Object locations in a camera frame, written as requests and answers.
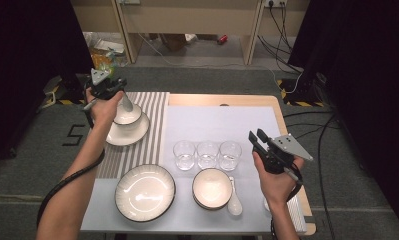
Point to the white wall socket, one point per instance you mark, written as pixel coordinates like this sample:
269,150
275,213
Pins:
275,3

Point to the row of white chopsticks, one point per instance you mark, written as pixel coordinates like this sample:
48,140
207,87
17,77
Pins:
297,216

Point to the pale table sheet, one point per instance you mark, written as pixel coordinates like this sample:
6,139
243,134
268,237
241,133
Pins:
220,123

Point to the white ceramic spoon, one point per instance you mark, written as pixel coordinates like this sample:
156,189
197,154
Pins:
127,104
267,206
235,206

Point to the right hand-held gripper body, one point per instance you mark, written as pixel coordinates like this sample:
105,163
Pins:
280,156

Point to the black stand base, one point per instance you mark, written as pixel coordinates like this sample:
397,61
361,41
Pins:
312,88
72,88

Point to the yellow green plastic bag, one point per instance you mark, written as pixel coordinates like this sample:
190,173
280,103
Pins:
102,63

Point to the white dark-rimmed plate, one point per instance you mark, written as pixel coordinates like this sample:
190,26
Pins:
127,135
143,193

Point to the person's right hand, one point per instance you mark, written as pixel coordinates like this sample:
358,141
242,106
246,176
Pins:
277,186

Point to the black curtain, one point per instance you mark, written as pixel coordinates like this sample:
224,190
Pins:
27,50
370,66

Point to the brown cardboard box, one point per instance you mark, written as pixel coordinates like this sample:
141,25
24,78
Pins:
175,41

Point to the white crumpled paper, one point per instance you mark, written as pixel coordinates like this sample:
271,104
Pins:
191,37

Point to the person's left hand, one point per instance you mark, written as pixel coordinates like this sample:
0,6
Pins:
103,111

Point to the red can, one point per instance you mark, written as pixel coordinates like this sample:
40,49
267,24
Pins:
222,39

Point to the white dark-rimmed bowl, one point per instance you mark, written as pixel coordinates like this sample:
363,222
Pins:
128,116
212,209
212,188

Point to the clear plastic bag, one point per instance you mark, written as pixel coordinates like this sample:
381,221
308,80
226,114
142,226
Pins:
107,45

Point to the grey striped placemat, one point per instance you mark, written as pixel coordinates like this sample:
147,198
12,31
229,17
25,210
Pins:
153,133

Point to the yellow black hazard tape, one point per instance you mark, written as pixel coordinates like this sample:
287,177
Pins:
68,102
303,104

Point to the clear drinking glass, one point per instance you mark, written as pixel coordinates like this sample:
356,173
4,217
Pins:
230,156
184,156
207,156

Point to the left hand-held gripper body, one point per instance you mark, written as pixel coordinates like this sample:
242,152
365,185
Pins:
100,88

